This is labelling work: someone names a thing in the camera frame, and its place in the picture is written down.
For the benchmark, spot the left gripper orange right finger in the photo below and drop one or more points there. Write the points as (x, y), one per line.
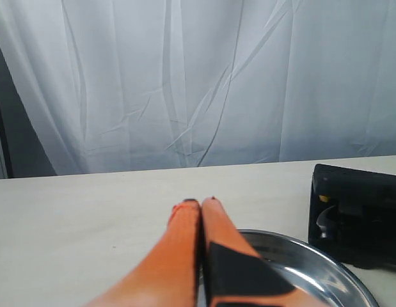
(235, 273)

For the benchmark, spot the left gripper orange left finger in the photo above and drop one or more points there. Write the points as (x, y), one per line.
(168, 275)

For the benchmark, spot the black plastic tool case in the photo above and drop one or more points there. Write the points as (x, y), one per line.
(352, 216)

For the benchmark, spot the round stainless steel pan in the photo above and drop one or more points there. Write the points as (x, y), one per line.
(310, 269)

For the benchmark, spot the white wrinkled backdrop curtain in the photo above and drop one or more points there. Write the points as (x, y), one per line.
(131, 85)

